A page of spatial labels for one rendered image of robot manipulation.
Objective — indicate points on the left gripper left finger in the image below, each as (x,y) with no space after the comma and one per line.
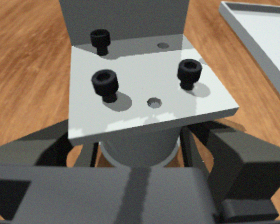
(47,147)

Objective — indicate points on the dark grey cylinder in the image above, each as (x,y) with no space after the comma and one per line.
(153,149)

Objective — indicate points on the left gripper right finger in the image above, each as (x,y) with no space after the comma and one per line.
(245,167)

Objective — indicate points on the black socket head screw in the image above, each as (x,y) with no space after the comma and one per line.
(105,84)
(189,72)
(100,39)

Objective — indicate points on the white rimmed tray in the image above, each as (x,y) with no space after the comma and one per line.
(263,22)

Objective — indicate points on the grey l-shaped bracket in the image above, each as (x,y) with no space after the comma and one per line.
(147,44)

